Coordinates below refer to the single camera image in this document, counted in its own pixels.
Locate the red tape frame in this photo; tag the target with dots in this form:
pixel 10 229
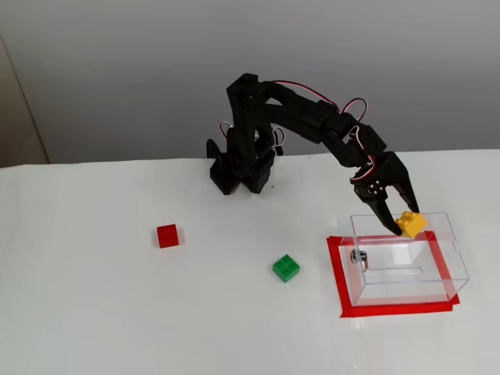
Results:
pixel 336 273

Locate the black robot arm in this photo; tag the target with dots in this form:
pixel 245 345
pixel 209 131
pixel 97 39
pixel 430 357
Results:
pixel 250 117

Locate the silver cam lock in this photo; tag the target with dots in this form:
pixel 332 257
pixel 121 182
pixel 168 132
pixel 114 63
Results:
pixel 358 258

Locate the yellow lego brick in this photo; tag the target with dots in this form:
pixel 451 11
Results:
pixel 413 224

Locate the red lego brick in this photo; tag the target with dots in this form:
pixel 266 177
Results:
pixel 169 236

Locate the green lego brick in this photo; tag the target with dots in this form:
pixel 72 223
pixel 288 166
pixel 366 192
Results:
pixel 286 268

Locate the black table clamp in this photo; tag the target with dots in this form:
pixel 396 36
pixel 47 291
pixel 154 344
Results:
pixel 214 150

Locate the transparent plastic box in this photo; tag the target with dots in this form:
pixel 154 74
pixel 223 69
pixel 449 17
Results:
pixel 406 289

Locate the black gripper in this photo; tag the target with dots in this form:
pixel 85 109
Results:
pixel 391 177

